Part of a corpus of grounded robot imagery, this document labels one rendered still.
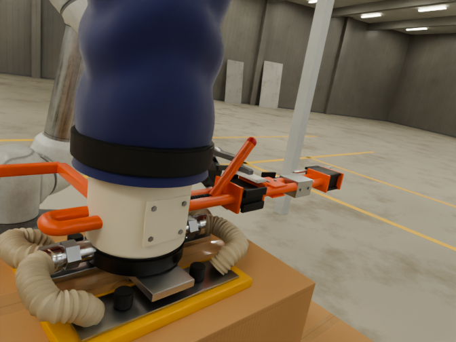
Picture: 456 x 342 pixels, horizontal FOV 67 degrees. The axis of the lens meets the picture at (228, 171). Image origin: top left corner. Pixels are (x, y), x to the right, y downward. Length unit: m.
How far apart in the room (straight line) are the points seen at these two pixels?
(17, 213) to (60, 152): 0.25
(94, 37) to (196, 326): 0.44
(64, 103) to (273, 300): 0.94
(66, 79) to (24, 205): 0.42
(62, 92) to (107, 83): 0.79
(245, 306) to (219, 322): 0.07
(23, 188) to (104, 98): 0.74
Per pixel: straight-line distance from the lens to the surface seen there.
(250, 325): 0.64
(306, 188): 0.93
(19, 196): 1.20
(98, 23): 0.51
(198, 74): 0.50
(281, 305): 0.69
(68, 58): 1.27
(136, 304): 0.58
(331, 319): 1.57
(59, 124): 1.31
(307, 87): 3.67
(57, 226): 0.54
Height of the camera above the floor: 1.43
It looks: 16 degrees down
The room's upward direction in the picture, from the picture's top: 9 degrees clockwise
